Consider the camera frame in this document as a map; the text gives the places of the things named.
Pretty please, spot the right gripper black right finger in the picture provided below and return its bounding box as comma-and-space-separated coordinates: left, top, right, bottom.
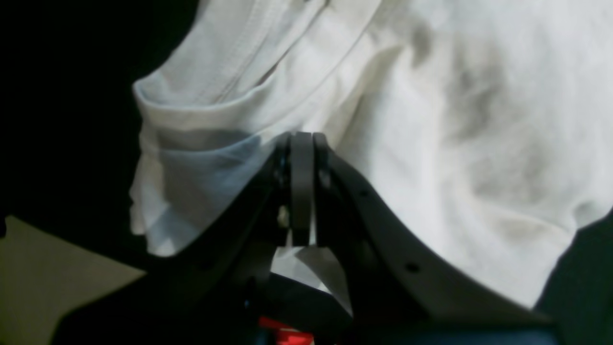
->
313, 133, 556, 345

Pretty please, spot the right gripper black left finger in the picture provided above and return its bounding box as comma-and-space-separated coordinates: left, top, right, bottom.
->
53, 132, 315, 345

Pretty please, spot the white T-shirt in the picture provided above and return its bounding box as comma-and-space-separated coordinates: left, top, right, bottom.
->
130, 0, 612, 308

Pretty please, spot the black table cloth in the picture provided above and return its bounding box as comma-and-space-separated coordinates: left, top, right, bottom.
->
1, 0, 612, 345

